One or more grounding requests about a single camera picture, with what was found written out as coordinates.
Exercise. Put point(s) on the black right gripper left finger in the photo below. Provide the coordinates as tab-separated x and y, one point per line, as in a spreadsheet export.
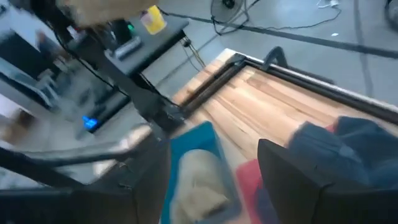
124	205

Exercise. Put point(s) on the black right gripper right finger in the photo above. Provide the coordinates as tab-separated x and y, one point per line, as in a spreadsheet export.
295	202

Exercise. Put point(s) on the blue denim cap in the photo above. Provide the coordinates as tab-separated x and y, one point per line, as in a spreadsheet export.
342	149

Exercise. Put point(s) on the light beige brimmed hat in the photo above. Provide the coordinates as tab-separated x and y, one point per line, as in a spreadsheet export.
199	180

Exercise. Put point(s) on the blue plastic bin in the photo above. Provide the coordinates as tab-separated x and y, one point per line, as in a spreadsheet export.
199	137

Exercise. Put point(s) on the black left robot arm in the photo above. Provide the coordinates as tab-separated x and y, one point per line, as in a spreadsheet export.
133	90

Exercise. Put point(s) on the red plastic bin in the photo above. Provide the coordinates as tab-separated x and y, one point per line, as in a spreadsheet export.
248	177

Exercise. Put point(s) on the computer keyboard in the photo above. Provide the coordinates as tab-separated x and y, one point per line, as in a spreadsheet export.
128	48

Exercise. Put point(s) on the black office desk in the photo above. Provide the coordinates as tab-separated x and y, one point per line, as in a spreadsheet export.
155	43

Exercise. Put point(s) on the yellow wipes canister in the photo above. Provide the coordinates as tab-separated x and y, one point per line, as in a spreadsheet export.
153	20

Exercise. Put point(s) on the black floor fan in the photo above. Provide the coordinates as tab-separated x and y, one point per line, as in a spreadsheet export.
227	7

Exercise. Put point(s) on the black aluminium rig frame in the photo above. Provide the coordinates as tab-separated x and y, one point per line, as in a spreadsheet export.
311	84

